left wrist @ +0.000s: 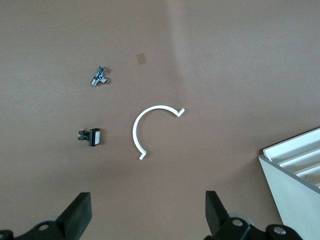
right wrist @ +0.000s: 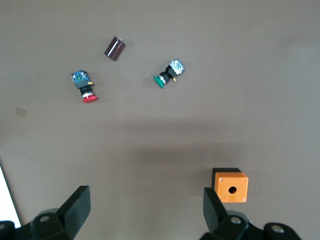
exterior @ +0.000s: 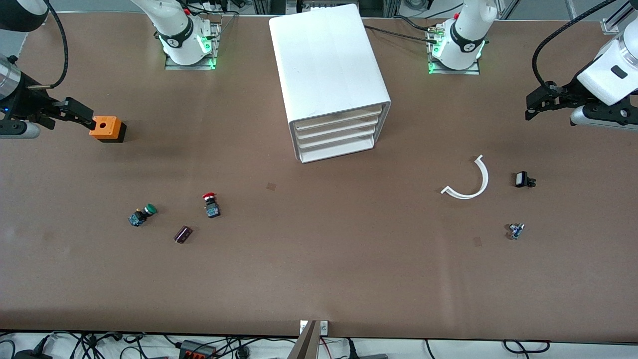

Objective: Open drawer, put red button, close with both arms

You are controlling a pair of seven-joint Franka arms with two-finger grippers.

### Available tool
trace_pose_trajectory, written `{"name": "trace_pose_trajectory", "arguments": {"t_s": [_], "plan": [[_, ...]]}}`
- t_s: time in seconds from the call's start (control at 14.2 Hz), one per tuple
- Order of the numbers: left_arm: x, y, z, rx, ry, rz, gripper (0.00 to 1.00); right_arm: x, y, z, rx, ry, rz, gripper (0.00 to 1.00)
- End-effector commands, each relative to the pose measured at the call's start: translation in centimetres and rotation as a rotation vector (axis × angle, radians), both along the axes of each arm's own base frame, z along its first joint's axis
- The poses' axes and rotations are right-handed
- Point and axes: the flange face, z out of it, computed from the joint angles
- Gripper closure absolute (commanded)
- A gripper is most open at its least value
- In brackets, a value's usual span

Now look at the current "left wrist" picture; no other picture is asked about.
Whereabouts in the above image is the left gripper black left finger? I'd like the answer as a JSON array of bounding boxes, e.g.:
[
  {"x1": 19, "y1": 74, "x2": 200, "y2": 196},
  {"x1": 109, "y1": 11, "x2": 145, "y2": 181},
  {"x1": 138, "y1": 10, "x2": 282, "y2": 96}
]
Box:
[{"x1": 0, "y1": 191, "x2": 93, "y2": 240}]

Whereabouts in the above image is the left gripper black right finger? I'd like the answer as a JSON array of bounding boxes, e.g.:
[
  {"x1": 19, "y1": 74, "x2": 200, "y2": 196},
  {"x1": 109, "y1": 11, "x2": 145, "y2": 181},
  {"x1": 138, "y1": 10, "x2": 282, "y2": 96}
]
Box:
[{"x1": 204, "y1": 190, "x2": 300, "y2": 240}]

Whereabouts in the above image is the white plastic drawer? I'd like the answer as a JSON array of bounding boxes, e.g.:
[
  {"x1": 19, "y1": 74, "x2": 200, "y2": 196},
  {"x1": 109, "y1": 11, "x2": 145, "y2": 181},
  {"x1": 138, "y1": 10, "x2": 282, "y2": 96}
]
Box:
[{"x1": 262, "y1": 126, "x2": 320, "y2": 163}]

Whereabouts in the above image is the black square push button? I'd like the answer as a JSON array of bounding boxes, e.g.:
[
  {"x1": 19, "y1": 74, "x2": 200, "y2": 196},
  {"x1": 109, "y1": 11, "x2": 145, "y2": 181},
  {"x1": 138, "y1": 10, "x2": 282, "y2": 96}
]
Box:
[{"x1": 76, "y1": 127, "x2": 103, "y2": 148}]

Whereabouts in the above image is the white C-shaped pipe clamp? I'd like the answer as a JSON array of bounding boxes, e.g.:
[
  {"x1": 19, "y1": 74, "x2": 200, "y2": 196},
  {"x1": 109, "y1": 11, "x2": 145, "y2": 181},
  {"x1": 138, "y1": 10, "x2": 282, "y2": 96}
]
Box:
[{"x1": 131, "y1": 104, "x2": 186, "y2": 161}]

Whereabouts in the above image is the chrome metal valve fitting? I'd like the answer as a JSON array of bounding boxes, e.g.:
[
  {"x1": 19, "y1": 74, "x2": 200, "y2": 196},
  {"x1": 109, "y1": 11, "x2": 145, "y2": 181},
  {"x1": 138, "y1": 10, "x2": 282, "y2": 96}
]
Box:
[{"x1": 89, "y1": 65, "x2": 110, "y2": 88}]

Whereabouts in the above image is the small brown tape patch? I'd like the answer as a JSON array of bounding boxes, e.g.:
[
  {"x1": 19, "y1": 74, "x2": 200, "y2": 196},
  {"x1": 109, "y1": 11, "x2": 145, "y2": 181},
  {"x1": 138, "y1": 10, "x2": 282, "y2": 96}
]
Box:
[{"x1": 136, "y1": 52, "x2": 148, "y2": 66}]

